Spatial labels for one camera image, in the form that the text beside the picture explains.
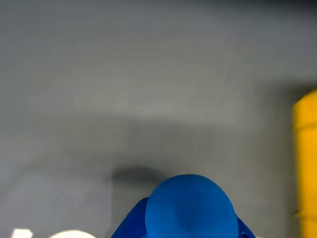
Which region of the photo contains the blue foam ball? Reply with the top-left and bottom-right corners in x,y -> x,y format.
145,174 -> 239,238

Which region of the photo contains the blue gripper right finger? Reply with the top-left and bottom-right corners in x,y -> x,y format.
235,215 -> 256,238

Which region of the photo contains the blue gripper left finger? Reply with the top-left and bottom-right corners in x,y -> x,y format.
110,196 -> 151,238

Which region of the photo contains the grey mat with white lettering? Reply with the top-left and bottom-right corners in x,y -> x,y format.
0,0 -> 317,238

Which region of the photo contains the yellow plastic bin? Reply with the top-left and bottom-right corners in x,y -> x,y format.
292,88 -> 317,238

